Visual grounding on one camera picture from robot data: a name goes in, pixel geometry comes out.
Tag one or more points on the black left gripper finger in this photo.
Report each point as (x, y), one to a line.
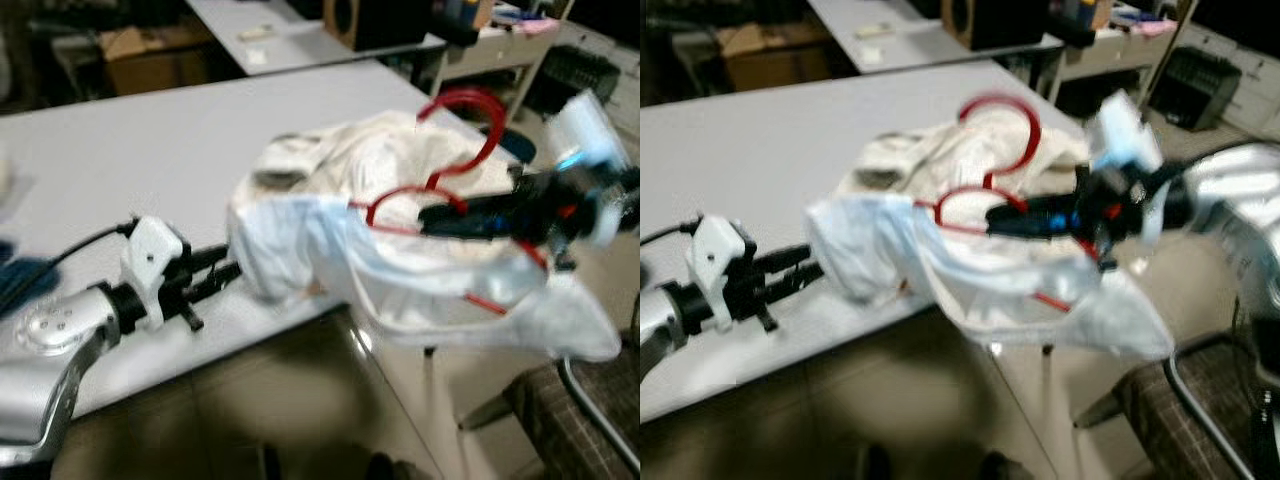
(222, 279)
(213, 257)
(790, 257)
(800, 279)

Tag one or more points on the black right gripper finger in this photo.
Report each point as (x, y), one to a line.
(1040, 205)
(470, 228)
(1040, 228)
(470, 205)

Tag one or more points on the white t-shirt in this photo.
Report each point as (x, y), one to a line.
(300, 250)
(870, 250)

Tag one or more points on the red plastic hanger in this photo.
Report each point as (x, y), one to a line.
(1000, 98)
(470, 95)

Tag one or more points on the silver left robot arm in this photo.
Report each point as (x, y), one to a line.
(660, 330)
(45, 350)

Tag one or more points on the cream denim jeans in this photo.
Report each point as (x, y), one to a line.
(920, 160)
(350, 155)

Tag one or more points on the black grey equipment box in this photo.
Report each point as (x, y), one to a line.
(1195, 85)
(580, 75)

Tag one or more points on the white desk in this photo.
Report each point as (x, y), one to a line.
(490, 55)
(1110, 55)

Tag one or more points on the blue denim jeans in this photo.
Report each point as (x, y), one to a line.
(25, 280)

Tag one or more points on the black desk organizer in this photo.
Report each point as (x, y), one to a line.
(1072, 25)
(455, 25)

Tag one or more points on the wooden speaker box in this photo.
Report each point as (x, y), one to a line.
(960, 40)
(335, 42)

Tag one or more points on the pink notepad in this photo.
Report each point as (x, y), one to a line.
(1152, 27)
(538, 27)

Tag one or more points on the white storage cabinet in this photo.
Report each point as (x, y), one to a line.
(1260, 80)

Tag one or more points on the open cardboard box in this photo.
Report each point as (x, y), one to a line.
(150, 70)
(770, 65)

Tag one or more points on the grey work table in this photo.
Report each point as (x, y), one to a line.
(300, 40)
(920, 40)

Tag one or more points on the plaid fabric chair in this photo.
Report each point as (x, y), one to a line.
(1200, 400)
(570, 420)

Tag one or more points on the small white paper card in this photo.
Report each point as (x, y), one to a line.
(257, 57)
(874, 56)

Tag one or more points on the beige remote control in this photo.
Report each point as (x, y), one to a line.
(876, 33)
(257, 35)

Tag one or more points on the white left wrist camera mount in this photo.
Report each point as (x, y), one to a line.
(720, 260)
(150, 260)

